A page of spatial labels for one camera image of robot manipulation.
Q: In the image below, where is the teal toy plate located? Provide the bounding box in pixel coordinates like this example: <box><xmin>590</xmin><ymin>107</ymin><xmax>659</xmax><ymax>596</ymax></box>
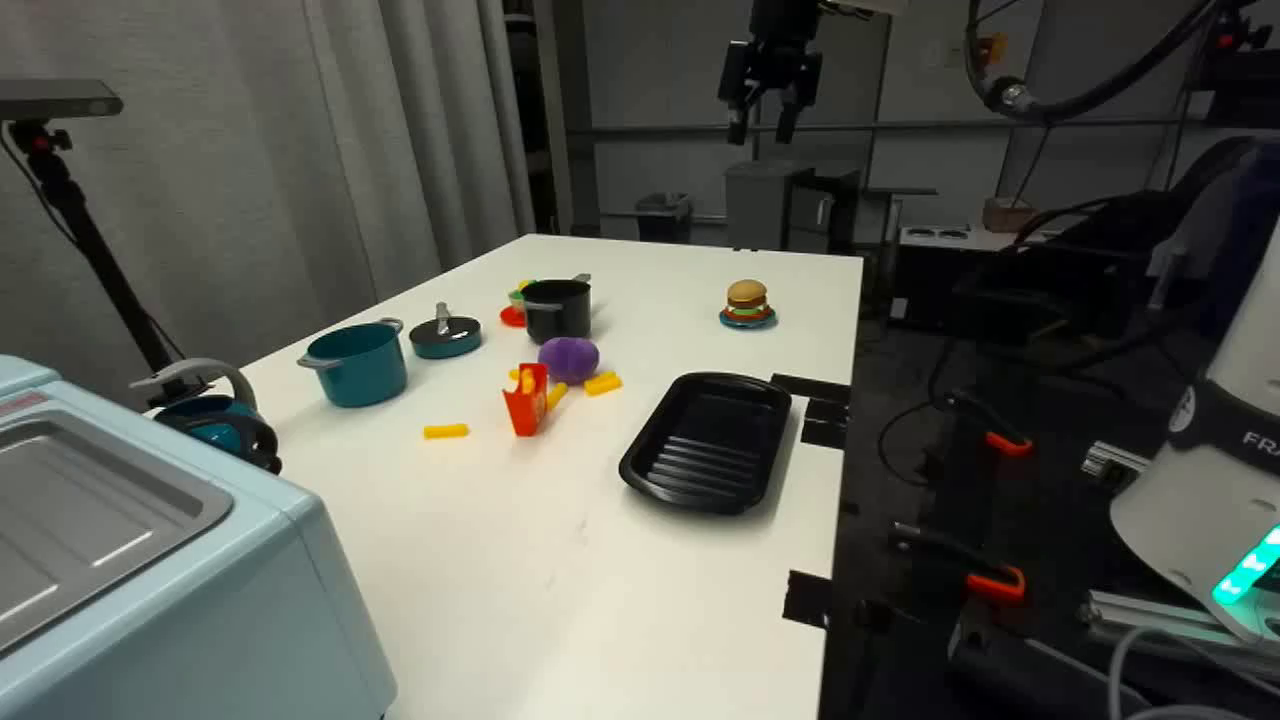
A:
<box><xmin>718</xmin><ymin>301</ymin><xmax>779</xmax><ymax>335</ymax></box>

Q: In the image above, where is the teal pot lid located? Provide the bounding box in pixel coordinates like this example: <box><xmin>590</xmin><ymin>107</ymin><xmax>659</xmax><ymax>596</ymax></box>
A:
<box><xmin>404</xmin><ymin>301</ymin><xmax>490</xmax><ymax>365</ymax></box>

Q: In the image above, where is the black bar camera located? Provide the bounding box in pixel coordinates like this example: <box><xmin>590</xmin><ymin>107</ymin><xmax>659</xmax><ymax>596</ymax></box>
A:
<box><xmin>0</xmin><ymin>75</ymin><xmax>128</xmax><ymax>122</ymax></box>

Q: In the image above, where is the black table bracket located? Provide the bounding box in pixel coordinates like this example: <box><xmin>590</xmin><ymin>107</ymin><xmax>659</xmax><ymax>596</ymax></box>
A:
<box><xmin>767</xmin><ymin>370</ymin><xmax>855</xmax><ymax>450</ymax></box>
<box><xmin>779</xmin><ymin>567</ymin><xmax>836</xmax><ymax>633</ymax></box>

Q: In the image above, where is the teal toy kettle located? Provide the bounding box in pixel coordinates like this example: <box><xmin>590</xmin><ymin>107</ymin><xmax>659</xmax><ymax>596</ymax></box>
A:
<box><xmin>128</xmin><ymin>355</ymin><xmax>290</xmax><ymax>476</ymax></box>

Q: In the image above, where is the teal toy pot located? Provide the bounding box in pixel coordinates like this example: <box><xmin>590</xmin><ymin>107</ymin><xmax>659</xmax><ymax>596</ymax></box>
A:
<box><xmin>296</xmin><ymin>317</ymin><xmax>414</xmax><ymax>413</ymax></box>

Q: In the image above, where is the grey curtain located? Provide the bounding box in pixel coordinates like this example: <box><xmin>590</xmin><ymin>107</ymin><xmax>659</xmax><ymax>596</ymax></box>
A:
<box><xmin>0</xmin><ymin>0</ymin><xmax>538</xmax><ymax>404</ymax></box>

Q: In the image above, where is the light blue toy oven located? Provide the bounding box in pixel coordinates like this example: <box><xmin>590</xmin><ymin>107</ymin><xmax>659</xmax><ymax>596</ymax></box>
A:
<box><xmin>0</xmin><ymin>350</ymin><xmax>401</xmax><ymax>720</ymax></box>

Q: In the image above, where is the black plastic tray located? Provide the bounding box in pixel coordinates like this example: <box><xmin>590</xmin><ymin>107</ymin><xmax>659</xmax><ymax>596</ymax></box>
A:
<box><xmin>615</xmin><ymin>367</ymin><xmax>797</xmax><ymax>518</ymax></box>

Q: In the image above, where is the silver aluminium rail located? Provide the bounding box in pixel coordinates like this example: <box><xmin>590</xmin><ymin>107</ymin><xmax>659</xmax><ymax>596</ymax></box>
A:
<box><xmin>1080</xmin><ymin>583</ymin><xmax>1280</xmax><ymax>673</ymax></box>

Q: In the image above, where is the small black box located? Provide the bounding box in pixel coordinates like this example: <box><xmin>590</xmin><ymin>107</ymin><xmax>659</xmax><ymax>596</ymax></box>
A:
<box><xmin>634</xmin><ymin>190</ymin><xmax>695</xmax><ymax>242</ymax></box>

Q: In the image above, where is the black toy pot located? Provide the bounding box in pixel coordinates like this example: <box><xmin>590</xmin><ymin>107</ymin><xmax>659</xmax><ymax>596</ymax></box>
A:
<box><xmin>518</xmin><ymin>273</ymin><xmax>600</xmax><ymax>348</ymax></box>

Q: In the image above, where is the black camera tripod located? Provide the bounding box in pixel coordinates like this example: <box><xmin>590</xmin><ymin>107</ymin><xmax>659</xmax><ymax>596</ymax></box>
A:
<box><xmin>0</xmin><ymin>116</ymin><xmax>186</xmax><ymax>392</ymax></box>

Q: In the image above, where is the purple toy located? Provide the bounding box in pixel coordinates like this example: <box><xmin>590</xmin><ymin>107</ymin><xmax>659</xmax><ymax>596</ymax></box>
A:
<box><xmin>538</xmin><ymin>331</ymin><xmax>604</xmax><ymax>386</ymax></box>

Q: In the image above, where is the black stool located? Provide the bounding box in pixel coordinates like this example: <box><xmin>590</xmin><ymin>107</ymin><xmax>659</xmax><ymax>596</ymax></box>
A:
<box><xmin>775</xmin><ymin>164</ymin><xmax>863</xmax><ymax>257</ymax></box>

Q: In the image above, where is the toy burger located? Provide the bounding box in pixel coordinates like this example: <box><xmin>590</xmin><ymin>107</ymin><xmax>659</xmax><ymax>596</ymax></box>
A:
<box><xmin>719</xmin><ymin>274</ymin><xmax>775</xmax><ymax>324</ymax></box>

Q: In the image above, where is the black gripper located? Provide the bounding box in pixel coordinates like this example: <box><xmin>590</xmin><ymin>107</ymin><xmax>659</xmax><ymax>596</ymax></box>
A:
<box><xmin>718</xmin><ymin>0</ymin><xmax>825</xmax><ymax>149</ymax></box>

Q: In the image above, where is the red fry container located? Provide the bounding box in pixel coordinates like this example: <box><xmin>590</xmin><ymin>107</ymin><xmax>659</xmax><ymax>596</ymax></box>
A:
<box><xmin>499</xmin><ymin>360</ymin><xmax>553</xmax><ymax>441</ymax></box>

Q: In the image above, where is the orange handled clamp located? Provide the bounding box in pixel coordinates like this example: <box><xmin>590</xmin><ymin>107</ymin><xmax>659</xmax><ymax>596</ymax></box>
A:
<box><xmin>892</xmin><ymin>517</ymin><xmax>1032</xmax><ymax>613</ymax></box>
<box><xmin>939</xmin><ymin>386</ymin><xmax>1042</xmax><ymax>464</ymax></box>

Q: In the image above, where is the cardboard box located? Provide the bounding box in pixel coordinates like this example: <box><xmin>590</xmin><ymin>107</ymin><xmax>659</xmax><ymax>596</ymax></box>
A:
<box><xmin>981</xmin><ymin>190</ymin><xmax>1042</xmax><ymax>237</ymax></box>

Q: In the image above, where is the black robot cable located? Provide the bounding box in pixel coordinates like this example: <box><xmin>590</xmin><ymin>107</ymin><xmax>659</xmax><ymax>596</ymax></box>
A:
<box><xmin>970</xmin><ymin>0</ymin><xmax>1253</xmax><ymax>129</ymax></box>

